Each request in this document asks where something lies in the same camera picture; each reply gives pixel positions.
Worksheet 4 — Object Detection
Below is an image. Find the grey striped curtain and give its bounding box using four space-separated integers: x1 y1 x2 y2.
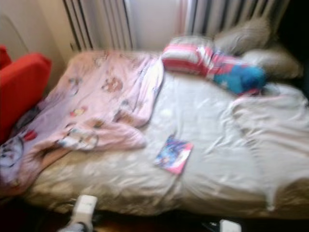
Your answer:
181 0 290 39
62 0 133 51

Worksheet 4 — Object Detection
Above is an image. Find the colourful magazine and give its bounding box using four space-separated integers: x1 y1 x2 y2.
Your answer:
154 135 194 175

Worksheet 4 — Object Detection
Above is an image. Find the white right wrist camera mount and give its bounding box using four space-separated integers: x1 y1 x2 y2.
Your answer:
220 220 243 232

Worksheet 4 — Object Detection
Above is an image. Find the grey quilted mattress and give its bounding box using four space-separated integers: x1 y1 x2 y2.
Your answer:
0 14 32 61

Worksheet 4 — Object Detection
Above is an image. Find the grey floral pink-edged pillow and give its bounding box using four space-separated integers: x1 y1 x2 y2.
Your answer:
229 94 309 213

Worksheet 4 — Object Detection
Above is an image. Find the pink printed blanket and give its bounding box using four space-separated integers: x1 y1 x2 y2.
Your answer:
0 51 165 199

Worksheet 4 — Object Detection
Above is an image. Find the pink white striped pillow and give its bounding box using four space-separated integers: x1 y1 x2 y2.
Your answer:
162 43 215 77

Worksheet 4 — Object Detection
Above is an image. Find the red cushion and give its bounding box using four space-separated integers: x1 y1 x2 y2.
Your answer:
0 44 13 68
0 52 53 145

